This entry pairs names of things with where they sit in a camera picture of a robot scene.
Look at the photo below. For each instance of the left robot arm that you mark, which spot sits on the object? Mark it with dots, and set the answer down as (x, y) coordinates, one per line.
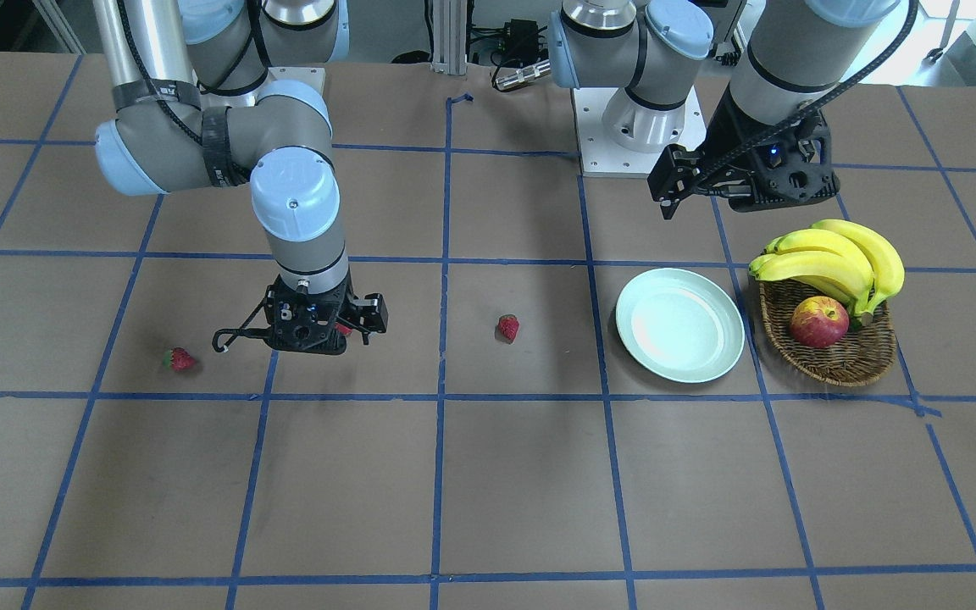
(799, 57)

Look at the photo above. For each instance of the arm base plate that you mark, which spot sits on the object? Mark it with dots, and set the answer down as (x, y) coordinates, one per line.
(621, 139)

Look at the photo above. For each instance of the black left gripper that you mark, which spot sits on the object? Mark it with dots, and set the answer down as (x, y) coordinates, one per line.
(730, 146)

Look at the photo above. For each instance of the yellow banana bunch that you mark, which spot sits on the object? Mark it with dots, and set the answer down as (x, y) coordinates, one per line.
(847, 261)

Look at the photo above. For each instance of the aluminium frame post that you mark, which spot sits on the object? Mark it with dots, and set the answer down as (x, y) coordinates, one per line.
(449, 37)

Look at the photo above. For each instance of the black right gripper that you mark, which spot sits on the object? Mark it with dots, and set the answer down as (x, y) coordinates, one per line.
(367, 313)

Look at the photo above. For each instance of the light green plate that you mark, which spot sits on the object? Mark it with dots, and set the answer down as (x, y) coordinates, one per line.
(679, 325)

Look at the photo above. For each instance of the brown wicker basket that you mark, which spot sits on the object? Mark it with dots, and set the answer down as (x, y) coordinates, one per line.
(859, 358)

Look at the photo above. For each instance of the red apple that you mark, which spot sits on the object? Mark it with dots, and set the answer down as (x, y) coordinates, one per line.
(819, 322)

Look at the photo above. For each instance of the strawberry with green leaves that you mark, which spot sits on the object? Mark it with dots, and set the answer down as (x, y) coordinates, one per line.
(508, 328)

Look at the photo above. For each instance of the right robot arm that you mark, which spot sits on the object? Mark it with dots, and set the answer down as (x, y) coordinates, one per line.
(203, 100)

